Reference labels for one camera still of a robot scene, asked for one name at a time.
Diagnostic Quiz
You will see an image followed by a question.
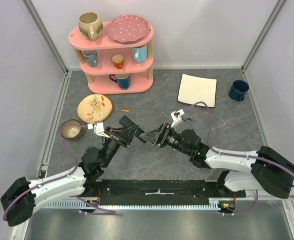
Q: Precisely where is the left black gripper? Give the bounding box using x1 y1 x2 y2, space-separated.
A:
101 124 139 168

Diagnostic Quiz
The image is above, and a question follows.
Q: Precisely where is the black remote control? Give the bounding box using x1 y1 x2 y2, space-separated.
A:
119 115 147 144

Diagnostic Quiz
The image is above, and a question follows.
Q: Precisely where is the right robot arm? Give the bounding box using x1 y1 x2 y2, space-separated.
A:
140 123 294 199

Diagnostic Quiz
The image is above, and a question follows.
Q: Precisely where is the beige bird-painted plate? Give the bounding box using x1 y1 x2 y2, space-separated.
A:
77 93 113 124

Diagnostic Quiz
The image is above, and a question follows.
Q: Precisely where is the dark blue mug on shelf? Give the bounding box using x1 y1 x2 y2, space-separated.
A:
109 73 131 90

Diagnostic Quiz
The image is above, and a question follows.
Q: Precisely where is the brown ceramic bowl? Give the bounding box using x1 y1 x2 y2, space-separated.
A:
60 119 84 140

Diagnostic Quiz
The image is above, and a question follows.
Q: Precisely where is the white square plate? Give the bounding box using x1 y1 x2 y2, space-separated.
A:
178 74 217 108

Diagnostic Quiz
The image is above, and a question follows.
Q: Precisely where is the pink three-tier shelf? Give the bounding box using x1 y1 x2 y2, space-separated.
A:
68 19 154 95

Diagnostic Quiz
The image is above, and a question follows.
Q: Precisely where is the orange cup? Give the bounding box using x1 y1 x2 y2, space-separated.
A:
111 54 125 69

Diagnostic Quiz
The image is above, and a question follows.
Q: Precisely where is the light blue mug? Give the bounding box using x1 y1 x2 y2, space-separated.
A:
131 44 147 64

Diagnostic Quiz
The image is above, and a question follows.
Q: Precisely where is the grey blue mug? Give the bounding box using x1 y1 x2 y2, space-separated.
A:
82 50 98 68

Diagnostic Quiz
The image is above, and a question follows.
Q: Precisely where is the navy blue mug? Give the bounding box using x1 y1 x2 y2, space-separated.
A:
228 80 249 102

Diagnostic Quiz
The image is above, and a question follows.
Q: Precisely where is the pink polka dot plate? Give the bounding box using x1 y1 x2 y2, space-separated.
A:
106 14 151 45

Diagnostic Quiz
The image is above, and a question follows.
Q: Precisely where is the beige ceramic mug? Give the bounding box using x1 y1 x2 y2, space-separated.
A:
78 12 103 41

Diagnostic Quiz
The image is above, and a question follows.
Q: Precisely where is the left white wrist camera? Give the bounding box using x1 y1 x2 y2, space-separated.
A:
87 121 108 137

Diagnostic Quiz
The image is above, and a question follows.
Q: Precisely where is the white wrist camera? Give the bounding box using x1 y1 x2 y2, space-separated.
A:
170 109 185 128
87 121 108 137

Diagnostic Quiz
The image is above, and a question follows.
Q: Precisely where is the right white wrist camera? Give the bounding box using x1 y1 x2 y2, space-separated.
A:
170 109 185 128

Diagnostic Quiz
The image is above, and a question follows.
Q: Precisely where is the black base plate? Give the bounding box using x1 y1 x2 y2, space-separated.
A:
84 178 247 206

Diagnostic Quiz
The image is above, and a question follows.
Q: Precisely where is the white slotted cable duct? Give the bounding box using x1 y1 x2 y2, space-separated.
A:
43 198 235 211

